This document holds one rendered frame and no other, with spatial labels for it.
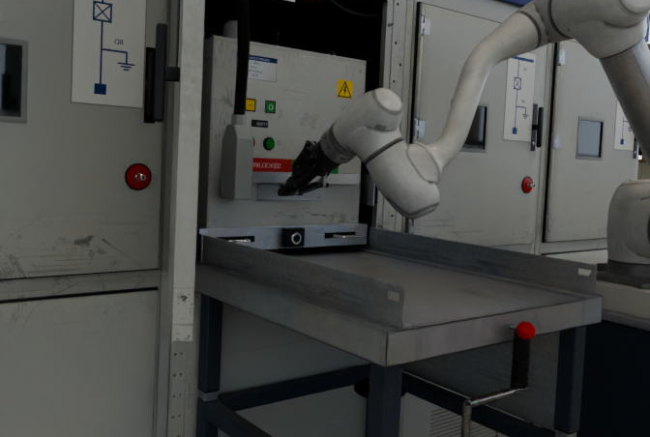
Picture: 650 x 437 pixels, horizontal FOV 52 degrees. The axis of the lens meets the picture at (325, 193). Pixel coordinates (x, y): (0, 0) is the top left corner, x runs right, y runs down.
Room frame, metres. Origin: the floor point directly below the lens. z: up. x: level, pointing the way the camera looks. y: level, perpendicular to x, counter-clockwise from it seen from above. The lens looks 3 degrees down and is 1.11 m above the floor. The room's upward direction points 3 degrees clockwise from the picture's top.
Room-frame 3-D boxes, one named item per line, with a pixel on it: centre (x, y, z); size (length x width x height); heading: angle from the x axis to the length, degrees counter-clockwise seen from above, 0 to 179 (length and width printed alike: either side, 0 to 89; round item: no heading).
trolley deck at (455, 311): (1.46, -0.14, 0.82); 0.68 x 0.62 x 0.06; 38
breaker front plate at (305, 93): (1.77, 0.09, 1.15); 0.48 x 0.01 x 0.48; 128
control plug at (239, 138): (1.58, 0.21, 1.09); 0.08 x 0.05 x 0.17; 38
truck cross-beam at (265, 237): (1.78, 0.10, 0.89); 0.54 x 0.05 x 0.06; 128
